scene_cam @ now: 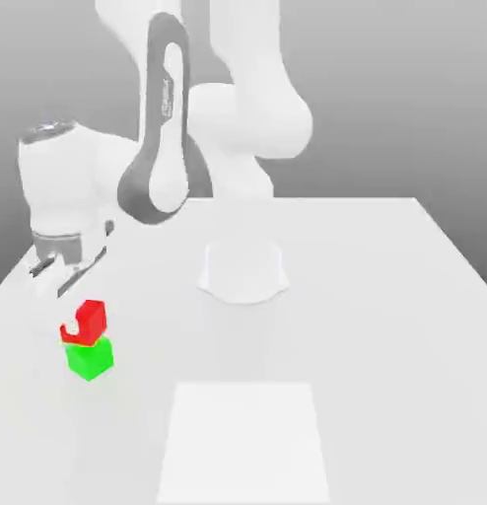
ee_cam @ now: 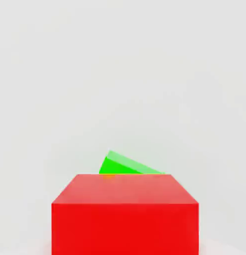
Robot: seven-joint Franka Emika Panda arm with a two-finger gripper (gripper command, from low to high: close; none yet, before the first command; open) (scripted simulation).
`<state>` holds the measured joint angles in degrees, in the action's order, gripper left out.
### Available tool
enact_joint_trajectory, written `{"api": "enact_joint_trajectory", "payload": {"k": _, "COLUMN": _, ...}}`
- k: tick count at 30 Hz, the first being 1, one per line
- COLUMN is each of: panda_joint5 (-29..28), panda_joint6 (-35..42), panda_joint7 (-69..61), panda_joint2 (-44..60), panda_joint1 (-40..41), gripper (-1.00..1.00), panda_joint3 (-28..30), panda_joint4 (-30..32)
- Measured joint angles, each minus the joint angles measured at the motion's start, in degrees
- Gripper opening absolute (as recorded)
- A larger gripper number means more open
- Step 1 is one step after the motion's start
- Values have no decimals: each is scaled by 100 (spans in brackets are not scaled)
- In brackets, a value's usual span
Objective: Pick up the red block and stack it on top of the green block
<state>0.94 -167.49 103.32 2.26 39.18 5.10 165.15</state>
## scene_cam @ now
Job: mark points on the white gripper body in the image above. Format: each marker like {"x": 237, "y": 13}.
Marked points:
{"x": 76, "y": 282}

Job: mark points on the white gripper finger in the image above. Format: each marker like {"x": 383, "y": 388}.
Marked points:
{"x": 72, "y": 321}

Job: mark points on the small red cube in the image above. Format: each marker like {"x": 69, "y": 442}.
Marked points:
{"x": 94, "y": 320}

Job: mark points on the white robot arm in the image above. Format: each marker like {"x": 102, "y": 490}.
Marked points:
{"x": 243, "y": 130}

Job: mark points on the small green cube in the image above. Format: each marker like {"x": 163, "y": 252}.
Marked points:
{"x": 89, "y": 360}

